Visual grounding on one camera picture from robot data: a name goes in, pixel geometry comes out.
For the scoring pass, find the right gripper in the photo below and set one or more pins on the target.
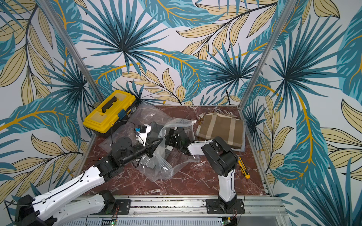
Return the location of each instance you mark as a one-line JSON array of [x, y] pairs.
[[176, 137]]

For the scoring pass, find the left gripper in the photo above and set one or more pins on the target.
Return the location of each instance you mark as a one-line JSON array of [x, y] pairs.
[[151, 147]]

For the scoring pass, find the clear plastic vacuum bag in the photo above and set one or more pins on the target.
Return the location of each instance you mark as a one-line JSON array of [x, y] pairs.
[[146, 114]]

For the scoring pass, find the olive tan plaid blanket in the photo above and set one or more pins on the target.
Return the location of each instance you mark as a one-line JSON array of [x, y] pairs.
[[230, 129]]

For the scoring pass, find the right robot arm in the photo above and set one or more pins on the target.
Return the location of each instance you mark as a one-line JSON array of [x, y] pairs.
[[222, 160]]

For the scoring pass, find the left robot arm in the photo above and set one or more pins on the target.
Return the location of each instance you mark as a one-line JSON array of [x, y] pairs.
[[58, 206]]

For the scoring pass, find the yellow black toolbox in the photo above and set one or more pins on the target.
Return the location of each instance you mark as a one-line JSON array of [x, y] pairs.
[[113, 112]]

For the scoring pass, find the yellow utility knife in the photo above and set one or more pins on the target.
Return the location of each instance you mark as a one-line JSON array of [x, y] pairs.
[[243, 169]]

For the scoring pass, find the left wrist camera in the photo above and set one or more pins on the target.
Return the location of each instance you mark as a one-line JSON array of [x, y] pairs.
[[142, 132]]

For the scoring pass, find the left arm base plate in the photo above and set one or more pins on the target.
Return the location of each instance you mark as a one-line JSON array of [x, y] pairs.
[[118, 207]]

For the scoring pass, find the aluminium front rail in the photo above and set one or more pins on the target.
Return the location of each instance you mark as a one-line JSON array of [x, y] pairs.
[[192, 206]]

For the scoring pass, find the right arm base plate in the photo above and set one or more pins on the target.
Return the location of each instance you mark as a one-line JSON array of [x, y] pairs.
[[219, 206]]

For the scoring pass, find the left aluminium corner post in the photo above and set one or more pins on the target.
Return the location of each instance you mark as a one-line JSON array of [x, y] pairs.
[[62, 32]]

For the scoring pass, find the aluminium corner post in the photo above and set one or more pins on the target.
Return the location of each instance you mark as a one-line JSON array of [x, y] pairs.
[[62, 32], [268, 49]]

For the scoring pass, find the right aluminium corner post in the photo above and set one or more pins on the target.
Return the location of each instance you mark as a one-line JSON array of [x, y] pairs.
[[268, 49]]

